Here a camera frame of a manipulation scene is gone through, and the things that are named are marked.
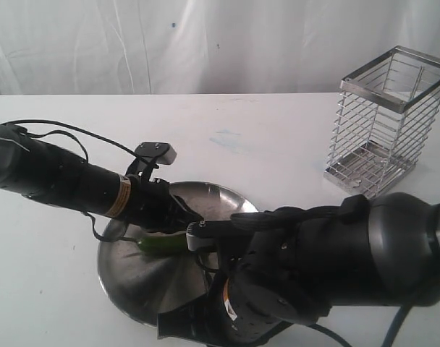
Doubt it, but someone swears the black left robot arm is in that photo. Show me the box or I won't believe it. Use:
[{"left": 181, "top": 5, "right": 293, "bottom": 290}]
[{"left": 0, "top": 124, "right": 202, "bottom": 234}]

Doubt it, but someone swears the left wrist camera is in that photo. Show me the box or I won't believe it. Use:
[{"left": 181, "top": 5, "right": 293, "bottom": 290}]
[{"left": 135, "top": 142, "right": 177, "bottom": 166}]

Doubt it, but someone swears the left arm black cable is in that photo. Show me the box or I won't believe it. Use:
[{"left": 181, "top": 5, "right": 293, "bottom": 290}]
[{"left": 2, "top": 119, "right": 141, "bottom": 243}]

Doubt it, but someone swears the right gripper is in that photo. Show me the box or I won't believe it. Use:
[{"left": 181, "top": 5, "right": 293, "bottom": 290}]
[{"left": 156, "top": 267, "right": 289, "bottom": 346}]

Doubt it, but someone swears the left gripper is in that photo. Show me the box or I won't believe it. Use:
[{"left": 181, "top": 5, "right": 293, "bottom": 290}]
[{"left": 122, "top": 176, "right": 204, "bottom": 231}]

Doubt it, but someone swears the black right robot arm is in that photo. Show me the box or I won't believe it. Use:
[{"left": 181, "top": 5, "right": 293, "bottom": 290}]
[{"left": 157, "top": 192, "right": 440, "bottom": 346}]

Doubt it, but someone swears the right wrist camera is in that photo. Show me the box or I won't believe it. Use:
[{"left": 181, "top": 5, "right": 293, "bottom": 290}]
[{"left": 186, "top": 220, "right": 254, "bottom": 252}]

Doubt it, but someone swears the round steel plate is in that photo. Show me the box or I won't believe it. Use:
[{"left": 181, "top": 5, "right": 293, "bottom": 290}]
[{"left": 97, "top": 181, "right": 257, "bottom": 325}]

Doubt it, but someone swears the chrome wire utensil holder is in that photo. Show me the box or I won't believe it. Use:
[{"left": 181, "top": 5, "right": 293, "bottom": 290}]
[{"left": 323, "top": 46, "right": 440, "bottom": 198}]

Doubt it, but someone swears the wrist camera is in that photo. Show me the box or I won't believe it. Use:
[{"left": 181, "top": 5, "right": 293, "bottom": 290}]
[
  {"left": 186, "top": 220, "right": 254, "bottom": 252},
  {"left": 135, "top": 142, "right": 177, "bottom": 166}
]

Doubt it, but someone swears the green chili pepper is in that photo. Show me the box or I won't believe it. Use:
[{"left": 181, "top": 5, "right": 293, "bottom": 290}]
[{"left": 122, "top": 234, "right": 188, "bottom": 257}]

